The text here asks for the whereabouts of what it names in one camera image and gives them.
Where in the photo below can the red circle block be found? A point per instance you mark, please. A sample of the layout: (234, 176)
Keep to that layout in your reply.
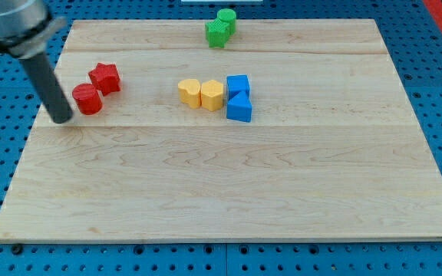
(87, 99)

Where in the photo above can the green circle block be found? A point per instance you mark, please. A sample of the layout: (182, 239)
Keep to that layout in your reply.
(228, 16)

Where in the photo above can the yellow heart block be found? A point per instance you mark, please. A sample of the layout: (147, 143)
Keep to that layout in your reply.
(190, 92)

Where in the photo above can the blue triangle block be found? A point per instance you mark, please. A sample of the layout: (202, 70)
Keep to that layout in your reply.
(239, 108)

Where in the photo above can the wooden board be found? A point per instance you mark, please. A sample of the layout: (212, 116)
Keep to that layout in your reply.
(333, 153)

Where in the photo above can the blue cube block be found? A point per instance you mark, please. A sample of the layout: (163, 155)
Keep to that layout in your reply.
(236, 84)

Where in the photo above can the red star block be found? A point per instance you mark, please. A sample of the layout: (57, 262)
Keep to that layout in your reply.
(105, 78)

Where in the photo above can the green star block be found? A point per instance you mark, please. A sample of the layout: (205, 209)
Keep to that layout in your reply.
(217, 33)

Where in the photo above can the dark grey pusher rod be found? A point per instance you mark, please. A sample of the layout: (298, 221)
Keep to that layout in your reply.
(42, 77)

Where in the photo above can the yellow hexagon block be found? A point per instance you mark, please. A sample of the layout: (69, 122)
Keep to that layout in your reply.
(212, 95)

